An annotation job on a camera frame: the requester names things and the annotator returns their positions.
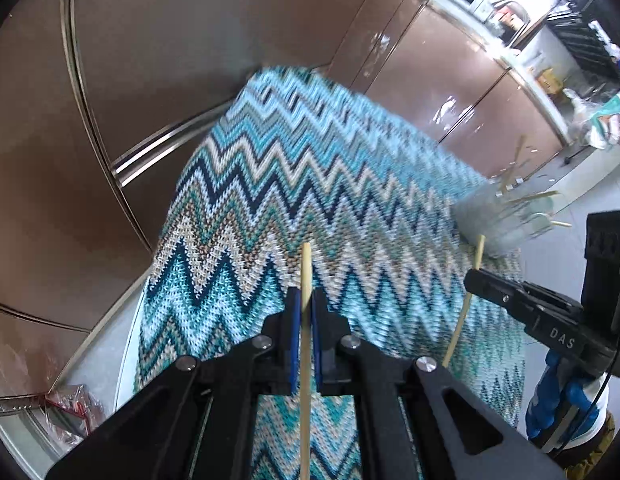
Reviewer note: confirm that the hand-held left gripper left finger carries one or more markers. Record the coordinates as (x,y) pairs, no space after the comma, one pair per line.
(292,332)

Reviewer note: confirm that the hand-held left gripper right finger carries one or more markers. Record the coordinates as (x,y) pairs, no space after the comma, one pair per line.
(317,332)

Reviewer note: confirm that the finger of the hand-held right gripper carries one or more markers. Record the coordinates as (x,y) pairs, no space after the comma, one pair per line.
(499,292)

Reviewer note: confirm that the clear glass utensil cup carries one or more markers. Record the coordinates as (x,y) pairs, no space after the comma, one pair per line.
(484,220)

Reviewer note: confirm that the person's right hand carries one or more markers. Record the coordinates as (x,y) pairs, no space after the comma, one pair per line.
(549,405)

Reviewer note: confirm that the zigzag knitted tablecloth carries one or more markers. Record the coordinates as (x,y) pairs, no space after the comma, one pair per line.
(315,170)

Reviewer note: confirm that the clear plastic bag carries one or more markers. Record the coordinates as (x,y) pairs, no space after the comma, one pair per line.
(599,120)

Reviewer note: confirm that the brown glossy base cabinet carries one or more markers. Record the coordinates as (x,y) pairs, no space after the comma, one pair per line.
(464,95)

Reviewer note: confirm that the white kitchen countertop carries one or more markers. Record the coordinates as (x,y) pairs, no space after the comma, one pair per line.
(534,95)

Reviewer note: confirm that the yellow box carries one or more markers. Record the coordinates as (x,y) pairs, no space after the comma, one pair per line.
(549,80)

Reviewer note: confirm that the red snack wrapper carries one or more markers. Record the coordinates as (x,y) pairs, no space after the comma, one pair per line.
(65,410)

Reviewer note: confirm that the black dish rack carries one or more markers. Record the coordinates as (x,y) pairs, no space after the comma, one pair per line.
(587,35)

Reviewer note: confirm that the brown glossy tall cabinet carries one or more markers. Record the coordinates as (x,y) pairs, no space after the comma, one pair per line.
(165,60)

